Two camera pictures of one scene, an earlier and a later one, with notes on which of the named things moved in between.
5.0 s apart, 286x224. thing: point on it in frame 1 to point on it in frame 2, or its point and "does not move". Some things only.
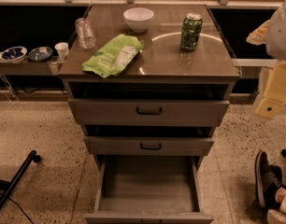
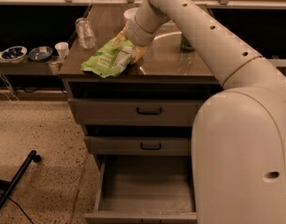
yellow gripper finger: (270, 107) to (121, 37)
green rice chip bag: (110, 59) does not move
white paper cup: (63, 49) does not move
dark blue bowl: (40, 54) does not move
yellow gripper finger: (259, 35) to (137, 51)
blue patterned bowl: (15, 54) does not move
